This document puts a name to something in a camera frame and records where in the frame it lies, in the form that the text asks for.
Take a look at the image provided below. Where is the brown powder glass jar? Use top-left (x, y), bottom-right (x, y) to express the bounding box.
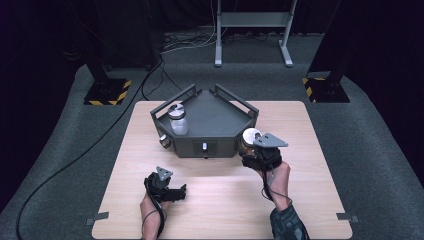
top-left (237, 127), bottom-right (264, 158)

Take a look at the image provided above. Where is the person's left hand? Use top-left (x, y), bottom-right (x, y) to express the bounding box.
top-left (139, 194), bottom-right (172, 223)

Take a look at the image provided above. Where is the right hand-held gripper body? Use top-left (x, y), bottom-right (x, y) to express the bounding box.
top-left (241, 132), bottom-right (289, 172)

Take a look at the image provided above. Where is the right hand-held gripper cable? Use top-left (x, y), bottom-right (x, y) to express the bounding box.
top-left (260, 156), bottom-right (294, 205)

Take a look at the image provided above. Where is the left hand-held gripper cable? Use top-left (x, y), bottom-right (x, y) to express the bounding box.
top-left (142, 178), bottom-right (167, 240)

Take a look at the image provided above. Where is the hand-held gripper cable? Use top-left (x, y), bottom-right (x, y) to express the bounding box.
top-left (142, 178), bottom-right (167, 240)
top-left (260, 156), bottom-right (294, 205)

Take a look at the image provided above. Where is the grey table bracket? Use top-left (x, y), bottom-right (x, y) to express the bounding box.
top-left (335, 212), bottom-right (361, 224)
top-left (85, 211), bottom-right (110, 227)

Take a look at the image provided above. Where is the bundle of floor cables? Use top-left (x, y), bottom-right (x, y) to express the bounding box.
top-left (161, 31), bottom-right (219, 55)

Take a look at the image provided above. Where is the black post with striped base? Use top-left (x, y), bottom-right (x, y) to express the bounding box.
top-left (301, 0), bottom-right (352, 104)
top-left (79, 0), bottom-right (133, 107)

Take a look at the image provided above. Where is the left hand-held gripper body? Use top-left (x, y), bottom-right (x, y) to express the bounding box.
top-left (144, 165), bottom-right (178, 203)

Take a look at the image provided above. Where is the white metal stand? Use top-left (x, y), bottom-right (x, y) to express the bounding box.
top-left (214, 0), bottom-right (298, 68)

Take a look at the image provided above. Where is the dark grey corner rack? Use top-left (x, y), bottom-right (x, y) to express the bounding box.
top-left (149, 83), bottom-right (260, 159)

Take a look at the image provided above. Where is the white powder glass jar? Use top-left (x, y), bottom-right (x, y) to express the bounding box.
top-left (167, 102), bottom-right (189, 137)

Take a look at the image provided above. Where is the person's right hand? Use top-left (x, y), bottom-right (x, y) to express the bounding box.
top-left (255, 161), bottom-right (293, 212)

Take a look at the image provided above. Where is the long black floor cable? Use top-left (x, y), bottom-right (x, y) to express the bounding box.
top-left (15, 54), bottom-right (164, 240)

